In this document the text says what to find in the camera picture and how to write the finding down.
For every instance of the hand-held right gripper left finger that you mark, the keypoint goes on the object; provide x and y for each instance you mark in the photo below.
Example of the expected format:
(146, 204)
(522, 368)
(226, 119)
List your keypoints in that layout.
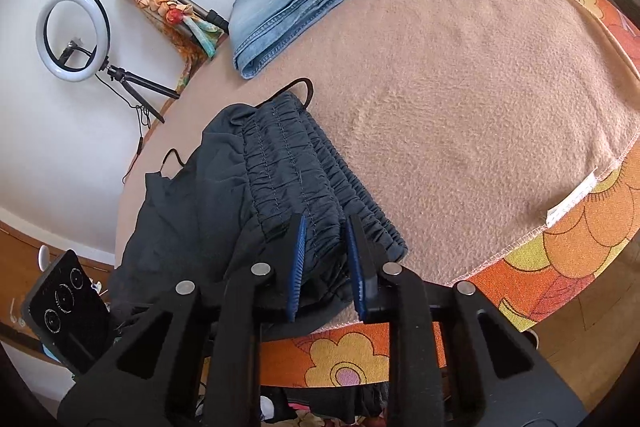
(296, 267)

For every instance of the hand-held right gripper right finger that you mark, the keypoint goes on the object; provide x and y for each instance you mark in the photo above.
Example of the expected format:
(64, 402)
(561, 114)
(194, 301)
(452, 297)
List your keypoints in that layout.
(357, 272)

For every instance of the dark grey pants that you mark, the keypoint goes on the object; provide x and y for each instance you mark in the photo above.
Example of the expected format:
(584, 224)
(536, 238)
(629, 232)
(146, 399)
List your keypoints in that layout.
(280, 167)

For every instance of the beige blanket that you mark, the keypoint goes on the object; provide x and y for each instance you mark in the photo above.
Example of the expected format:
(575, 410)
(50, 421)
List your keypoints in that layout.
(450, 107)

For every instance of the black smartphone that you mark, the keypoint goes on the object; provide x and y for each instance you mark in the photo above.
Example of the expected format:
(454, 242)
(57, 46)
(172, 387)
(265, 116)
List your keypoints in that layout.
(65, 307)

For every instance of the small black tripod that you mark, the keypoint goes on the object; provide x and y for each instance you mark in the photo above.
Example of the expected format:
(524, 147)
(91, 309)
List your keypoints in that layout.
(145, 84)

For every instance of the folded tripod with orange scarf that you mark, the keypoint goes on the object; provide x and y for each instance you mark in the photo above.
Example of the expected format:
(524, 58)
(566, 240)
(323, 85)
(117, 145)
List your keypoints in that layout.
(200, 29)

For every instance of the folded blue jeans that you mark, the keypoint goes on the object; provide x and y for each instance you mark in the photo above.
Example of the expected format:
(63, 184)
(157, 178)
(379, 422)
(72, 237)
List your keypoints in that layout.
(295, 7)

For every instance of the wooden furniture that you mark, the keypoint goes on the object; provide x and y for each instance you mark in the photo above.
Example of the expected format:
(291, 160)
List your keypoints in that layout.
(20, 257)

